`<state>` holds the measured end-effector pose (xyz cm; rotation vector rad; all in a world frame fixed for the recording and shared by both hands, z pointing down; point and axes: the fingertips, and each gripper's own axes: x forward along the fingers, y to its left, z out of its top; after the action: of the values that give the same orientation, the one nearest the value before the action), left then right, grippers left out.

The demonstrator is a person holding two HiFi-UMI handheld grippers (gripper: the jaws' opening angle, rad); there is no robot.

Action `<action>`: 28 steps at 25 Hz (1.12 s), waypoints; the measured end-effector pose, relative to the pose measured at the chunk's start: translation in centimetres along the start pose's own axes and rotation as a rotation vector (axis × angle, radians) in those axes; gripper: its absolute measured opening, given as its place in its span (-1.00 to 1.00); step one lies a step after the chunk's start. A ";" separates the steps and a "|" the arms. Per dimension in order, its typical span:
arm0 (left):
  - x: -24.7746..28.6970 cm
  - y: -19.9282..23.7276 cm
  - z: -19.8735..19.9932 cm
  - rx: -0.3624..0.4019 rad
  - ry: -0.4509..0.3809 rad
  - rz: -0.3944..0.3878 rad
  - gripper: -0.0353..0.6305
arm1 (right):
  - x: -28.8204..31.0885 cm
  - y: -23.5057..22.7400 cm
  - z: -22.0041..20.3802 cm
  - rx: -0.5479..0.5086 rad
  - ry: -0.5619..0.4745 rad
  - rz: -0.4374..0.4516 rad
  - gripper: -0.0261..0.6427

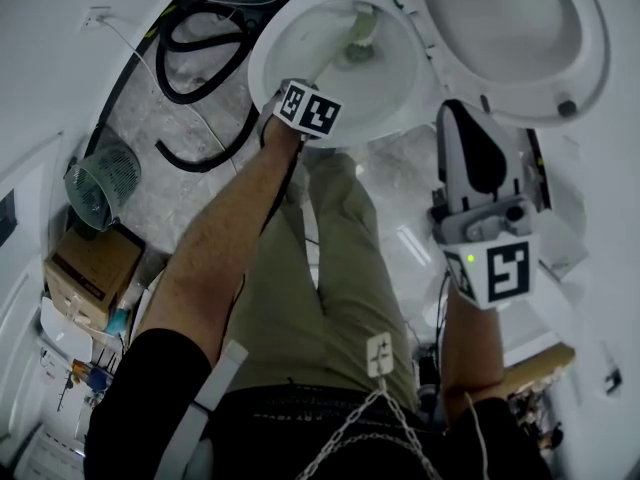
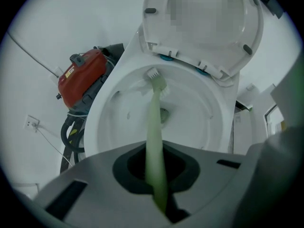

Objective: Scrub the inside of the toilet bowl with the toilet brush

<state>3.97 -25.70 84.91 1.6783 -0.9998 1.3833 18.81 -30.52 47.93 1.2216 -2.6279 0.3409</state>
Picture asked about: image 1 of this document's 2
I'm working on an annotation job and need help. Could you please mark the person's black shirt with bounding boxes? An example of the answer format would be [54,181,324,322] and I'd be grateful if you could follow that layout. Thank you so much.
[83,327,554,480]

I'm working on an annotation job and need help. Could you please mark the white chest cable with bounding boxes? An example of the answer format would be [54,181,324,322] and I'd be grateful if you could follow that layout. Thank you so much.
[463,391,492,480]

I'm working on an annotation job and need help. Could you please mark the white toilet bowl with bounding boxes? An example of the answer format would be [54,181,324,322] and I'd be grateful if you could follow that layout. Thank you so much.
[246,0,442,150]

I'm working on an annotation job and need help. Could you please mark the person's black belt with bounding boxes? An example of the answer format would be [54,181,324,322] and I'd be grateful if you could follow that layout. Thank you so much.
[223,381,444,432]

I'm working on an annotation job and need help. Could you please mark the white toilet brush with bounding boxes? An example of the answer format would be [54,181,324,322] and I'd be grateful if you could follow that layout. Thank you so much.
[305,0,382,90]

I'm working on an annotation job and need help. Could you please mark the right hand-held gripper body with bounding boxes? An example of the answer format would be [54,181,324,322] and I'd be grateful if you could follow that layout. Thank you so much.
[428,186,542,312]

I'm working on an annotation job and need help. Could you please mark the thin white cable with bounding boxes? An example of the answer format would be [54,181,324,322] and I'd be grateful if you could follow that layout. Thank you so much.
[99,15,240,174]

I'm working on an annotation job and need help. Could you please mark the person's left forearm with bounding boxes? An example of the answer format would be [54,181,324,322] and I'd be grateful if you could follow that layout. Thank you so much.
[133,116,307,365]

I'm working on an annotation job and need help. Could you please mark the white wall socket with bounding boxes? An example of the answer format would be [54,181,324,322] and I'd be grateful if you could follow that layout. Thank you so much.
[82,6,112,31]

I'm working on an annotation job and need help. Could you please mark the grey mesh wastebasket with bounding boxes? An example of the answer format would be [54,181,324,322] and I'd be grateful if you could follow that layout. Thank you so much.
[63,143,143,233]

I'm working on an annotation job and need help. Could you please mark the white toilet seat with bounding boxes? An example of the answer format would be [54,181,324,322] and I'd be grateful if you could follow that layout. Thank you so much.
[418,0,613,130]

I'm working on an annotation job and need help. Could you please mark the brown cardboard box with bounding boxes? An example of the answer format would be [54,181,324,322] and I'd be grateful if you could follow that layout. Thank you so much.
[43,223,147,333]

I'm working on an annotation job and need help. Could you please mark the white tag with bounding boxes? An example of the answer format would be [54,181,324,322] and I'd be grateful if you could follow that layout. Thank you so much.
[366,332,397,380]

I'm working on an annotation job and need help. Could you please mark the thick black hose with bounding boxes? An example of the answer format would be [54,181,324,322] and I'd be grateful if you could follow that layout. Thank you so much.
[153,10,262,174]

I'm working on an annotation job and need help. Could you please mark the white shoulder strap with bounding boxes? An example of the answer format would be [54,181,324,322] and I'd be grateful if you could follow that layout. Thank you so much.
[169,338,250,480]

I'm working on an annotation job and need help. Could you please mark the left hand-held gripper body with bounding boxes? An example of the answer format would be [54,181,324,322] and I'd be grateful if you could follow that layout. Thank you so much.
[272,79,345,142]

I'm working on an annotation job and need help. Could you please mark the wooden shelf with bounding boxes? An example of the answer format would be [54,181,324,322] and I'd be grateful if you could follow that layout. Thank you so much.
[502,343,577,387]

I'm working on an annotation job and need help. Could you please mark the white plastic container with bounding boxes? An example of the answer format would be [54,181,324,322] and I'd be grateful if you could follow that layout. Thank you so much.
[38,295,95,365]

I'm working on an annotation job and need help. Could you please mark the person's right forearm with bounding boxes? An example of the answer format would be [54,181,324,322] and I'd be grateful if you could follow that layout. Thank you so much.
[438,283,507,422]

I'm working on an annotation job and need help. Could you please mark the silver metal chain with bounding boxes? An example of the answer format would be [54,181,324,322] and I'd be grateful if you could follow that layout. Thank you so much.
[293,375,444,480]

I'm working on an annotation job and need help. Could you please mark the blue bottle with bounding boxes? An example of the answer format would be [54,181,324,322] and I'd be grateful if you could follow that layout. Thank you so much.
[105,306,130,338]

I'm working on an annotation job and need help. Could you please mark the white toilet lid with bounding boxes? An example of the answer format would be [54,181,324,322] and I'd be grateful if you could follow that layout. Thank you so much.
[422,0,585,87]

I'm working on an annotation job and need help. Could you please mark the person's olive trousers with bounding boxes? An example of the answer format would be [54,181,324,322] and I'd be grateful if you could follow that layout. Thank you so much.
[223,151,422,412]

